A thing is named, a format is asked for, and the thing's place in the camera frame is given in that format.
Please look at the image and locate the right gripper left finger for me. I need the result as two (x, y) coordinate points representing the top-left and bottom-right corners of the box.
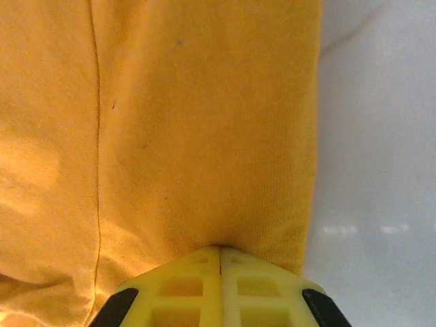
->
(90, 245), (222, 327)

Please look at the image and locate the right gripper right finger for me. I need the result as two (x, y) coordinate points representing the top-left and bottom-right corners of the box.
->
(221, 247), (354, 327)

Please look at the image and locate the yellow t-shirt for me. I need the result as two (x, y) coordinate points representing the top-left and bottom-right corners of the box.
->
(0, 0), (324, 327)

